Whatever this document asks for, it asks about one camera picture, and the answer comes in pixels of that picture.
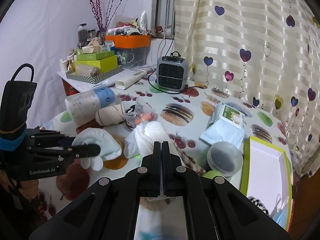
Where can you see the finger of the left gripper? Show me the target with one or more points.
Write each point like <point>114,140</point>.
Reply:
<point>48,138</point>
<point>80,151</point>

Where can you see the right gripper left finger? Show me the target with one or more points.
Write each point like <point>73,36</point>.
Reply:
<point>108,209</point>

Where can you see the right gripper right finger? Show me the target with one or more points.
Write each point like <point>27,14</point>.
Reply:
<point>214,208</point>

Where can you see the black white striped sock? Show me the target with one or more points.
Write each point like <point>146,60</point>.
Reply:
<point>258,203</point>

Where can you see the white sock pair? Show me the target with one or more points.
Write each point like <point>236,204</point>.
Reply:
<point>110,149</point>

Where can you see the light blue grey sock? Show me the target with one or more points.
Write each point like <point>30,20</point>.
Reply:
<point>131,148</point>

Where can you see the blue surgical mask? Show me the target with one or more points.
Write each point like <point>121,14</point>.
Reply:
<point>279,213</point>

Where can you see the white towel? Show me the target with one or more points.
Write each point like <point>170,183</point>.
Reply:
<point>147,133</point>

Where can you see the orange snack bag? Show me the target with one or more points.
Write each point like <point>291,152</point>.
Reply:
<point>139,112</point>

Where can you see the operator left hand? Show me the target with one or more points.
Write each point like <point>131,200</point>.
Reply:
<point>29,189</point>

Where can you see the green lidded jar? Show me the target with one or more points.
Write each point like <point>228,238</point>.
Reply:
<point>212,173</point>

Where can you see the red white striped cloth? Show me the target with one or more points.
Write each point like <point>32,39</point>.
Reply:
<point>191,163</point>

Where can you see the green white shallow box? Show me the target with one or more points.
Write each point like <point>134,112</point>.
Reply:
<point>266,173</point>

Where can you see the beige rolled sock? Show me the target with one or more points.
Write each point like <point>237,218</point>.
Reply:
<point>110,115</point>

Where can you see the patterned tray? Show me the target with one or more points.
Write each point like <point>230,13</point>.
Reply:
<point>94,79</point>

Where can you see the wet wipes pack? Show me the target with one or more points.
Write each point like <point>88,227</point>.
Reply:
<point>226,124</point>

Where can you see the green gift box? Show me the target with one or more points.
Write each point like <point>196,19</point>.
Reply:
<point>95,63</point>

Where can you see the dark glass jar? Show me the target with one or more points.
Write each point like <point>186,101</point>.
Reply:
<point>82,34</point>

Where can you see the white plastic tube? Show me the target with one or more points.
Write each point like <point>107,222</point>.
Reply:
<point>128,80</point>

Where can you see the orange storage box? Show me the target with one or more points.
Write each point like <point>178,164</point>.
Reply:
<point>131,50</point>

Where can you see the grey space heater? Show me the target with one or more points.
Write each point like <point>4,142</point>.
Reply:
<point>172,72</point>

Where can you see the purple flower branches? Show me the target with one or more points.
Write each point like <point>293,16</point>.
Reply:
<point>104,12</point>

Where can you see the heart pattern curtain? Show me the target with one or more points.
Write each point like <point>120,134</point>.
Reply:
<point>259,50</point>

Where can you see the black mask on handle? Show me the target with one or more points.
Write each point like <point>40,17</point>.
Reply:
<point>16,101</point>

